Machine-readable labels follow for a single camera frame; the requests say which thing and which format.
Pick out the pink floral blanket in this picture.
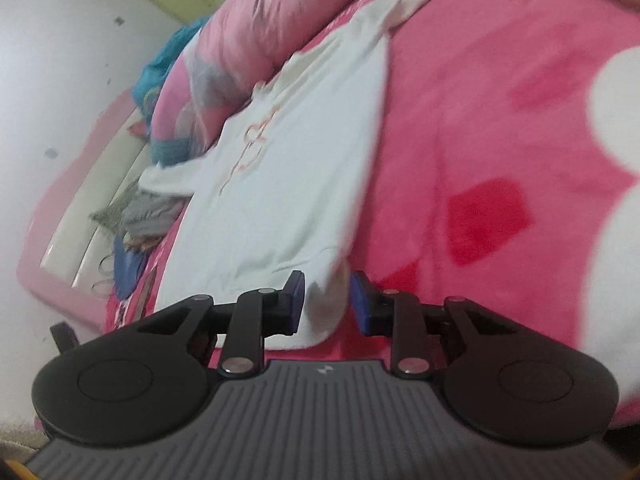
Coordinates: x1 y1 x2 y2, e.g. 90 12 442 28
100 0 640 431

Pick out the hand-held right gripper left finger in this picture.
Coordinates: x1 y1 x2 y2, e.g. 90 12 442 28
137 270 306 378

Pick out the white shirt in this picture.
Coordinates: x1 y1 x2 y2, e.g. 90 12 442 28
140 0 461 351

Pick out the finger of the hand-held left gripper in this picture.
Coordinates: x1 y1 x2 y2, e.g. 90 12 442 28
50 322 78 353

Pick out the grey garment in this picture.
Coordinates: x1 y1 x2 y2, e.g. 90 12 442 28
120 192 188 241

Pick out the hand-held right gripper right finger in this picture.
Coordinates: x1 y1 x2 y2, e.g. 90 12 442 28
350 270 518 380

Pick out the pink grey floral quilt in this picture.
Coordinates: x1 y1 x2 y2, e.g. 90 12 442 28
150 0 401 166

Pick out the blue cloth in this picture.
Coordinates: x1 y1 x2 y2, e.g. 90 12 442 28
112 235 151 301

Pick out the pink white headboard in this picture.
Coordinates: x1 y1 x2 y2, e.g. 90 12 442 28
15 87 156 331

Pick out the teal patterned blanket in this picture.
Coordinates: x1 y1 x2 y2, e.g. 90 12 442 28
132 15 211 123

